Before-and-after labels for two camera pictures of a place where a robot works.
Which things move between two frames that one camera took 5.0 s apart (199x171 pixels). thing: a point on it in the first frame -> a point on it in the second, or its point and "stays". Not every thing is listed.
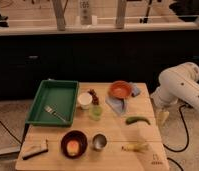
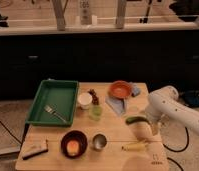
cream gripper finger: [161, 117] -> [154, 128]
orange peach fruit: [73, 147] stays
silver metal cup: [99, 141] stays
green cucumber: [133, 119] stays
